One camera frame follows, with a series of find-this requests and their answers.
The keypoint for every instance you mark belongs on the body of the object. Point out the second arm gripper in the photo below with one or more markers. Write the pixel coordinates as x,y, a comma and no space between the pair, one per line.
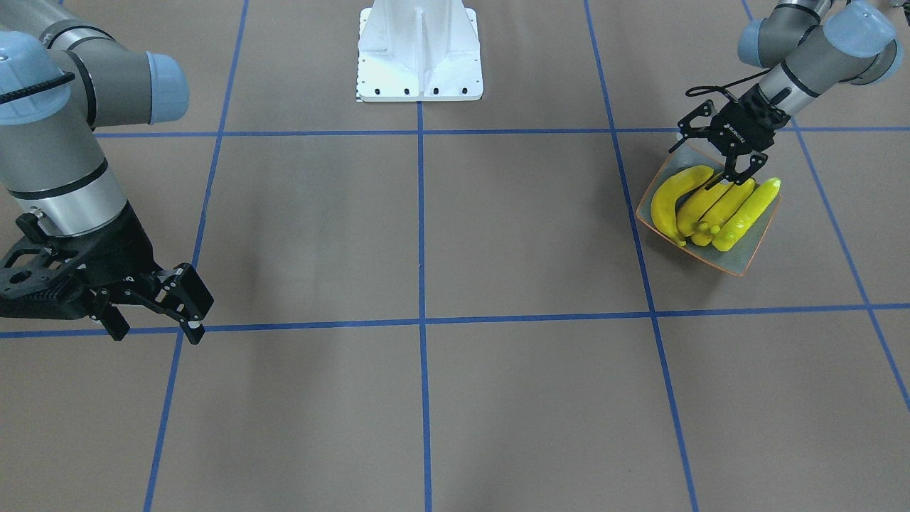
745,130

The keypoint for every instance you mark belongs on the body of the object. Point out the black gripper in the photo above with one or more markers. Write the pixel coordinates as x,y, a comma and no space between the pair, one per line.
119,249

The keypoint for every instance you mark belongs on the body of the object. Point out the yellow plastic banana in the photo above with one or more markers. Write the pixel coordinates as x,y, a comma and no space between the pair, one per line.
689,215

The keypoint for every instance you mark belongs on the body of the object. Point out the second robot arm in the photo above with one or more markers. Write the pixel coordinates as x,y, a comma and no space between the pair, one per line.
803,51

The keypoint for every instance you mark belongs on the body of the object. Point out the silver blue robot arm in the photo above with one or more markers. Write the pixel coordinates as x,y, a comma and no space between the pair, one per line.
62,78

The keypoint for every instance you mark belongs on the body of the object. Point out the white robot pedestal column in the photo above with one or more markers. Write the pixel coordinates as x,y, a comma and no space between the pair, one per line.
418,51

